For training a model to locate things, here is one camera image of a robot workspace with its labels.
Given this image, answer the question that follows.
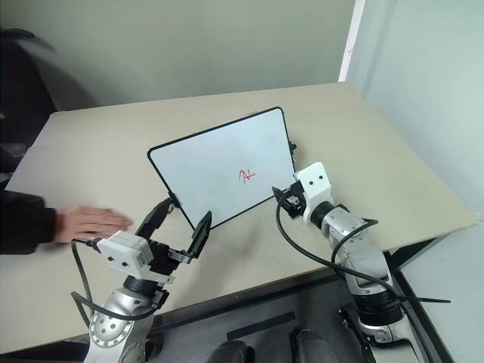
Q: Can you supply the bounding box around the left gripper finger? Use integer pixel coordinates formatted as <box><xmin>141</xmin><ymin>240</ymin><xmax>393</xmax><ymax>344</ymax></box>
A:
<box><xmin>188</xmin><ymin>210</ymin><xmax>213</xmax><ymax>259</ymax></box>
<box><xmin>134</xmin><ymin>198</ymin><xmax>176</xmax><ymax>243</ymax></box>

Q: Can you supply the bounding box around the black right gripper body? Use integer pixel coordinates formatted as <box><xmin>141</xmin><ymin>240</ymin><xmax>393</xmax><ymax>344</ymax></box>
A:
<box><xmin>278</xmin><ymin>181</ymin><xmax>307</xmax><ymax>221</ymax></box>

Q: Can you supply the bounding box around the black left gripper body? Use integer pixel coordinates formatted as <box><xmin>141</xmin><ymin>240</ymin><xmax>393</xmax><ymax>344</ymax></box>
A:
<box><xmin>148</xmin><ymin>240</ymin><xmax>191</xmax><ymax>275</ymax></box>

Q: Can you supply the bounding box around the person's bare hand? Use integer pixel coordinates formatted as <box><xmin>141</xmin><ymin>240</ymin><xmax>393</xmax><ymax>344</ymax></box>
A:
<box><xmin>55</xmin><ymin>205</ymin><xmax>132</xmax><ymax>244</ymax></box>

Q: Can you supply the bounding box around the black floor strip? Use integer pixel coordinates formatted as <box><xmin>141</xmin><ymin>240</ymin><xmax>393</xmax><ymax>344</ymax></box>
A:
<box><xmin>225</xmin><ymin>311</ymin><xmax>296</xmax><ymax>342</ymax></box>

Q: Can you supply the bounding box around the dark rounded shape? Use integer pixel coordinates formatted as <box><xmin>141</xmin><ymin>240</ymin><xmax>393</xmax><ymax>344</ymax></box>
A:
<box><xmin>289</xmin><ymin>327</ymin><xmax>336</xmax><ymax>363</ymax></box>
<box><xmin>210</xmin><ymin>339</ymin><xmax>255</xmax><ymax>363</ymax></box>

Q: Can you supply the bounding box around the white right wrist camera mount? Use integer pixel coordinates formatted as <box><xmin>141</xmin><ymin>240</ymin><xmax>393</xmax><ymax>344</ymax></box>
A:
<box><xmin>293</xmin><ymin>162</ymin><xmax>334</xmax><ymax>225</ymax></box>

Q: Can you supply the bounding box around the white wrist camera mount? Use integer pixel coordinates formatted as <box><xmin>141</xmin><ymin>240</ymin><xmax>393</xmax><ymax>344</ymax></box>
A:
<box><xmin>96</xmin><ymin>230</ymin><xmax>153</xmax><ymax>274</ymax></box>
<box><xmin>293</xmin><ymin>162</ymin><xmax>334</xmax><ymax>225</ymax></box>

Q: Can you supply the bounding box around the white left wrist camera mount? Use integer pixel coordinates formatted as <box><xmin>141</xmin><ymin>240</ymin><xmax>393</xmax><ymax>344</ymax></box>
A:
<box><xmin>96</xmin><ymin>230</ymin><xmax>153</xmax><ymax>274</ymax></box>

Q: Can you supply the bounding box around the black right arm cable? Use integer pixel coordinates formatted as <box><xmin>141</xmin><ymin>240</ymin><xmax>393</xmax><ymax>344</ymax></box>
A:
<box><xmin>275</xmin><ymin>203</ymin><xmax>396</xmax><ymax>294</ymax></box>

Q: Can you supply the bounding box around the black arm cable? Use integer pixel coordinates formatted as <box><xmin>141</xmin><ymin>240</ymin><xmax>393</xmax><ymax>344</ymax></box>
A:
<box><xmin>275</xmin><ymin>203</ymin><xmax>396</xmax><ymax>294</ymax></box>
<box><xmin>70</xmin><ymin>236</ymin><xmax>156</xmax><ymax>322</ymax></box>

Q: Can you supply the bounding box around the white board with black frame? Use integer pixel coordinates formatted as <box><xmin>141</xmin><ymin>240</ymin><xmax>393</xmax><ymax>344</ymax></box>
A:
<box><xmin>147</xmin><ymin>107</ymin><xmax>296</xmax><ymax>231</ymax></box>

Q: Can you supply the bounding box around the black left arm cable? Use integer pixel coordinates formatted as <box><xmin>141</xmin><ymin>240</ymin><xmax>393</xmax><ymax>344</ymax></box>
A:
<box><xmin>70</xmin><ymin>236</ymin><xmax>156</xmax><ymax>322</ymax></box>

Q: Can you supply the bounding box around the black table frame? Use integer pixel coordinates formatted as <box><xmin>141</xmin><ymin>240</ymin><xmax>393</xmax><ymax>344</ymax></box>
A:
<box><xmin>380</xmin><ymin>237</ymin><xmax>457</xmax><ymax>363</ymax></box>

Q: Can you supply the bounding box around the black cable tie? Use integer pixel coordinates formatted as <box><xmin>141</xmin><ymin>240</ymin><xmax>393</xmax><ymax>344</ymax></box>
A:
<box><xmin>391</xmin><ymin>295</ymin><xmax>451</xmax><ymax>305</ymax></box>

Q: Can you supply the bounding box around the white door frame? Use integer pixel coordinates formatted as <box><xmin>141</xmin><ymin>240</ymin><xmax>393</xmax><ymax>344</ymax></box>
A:
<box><xmin>337</xmin><ymin>0</ymin><xmax>383</xmax><ymax>83</ymax></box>

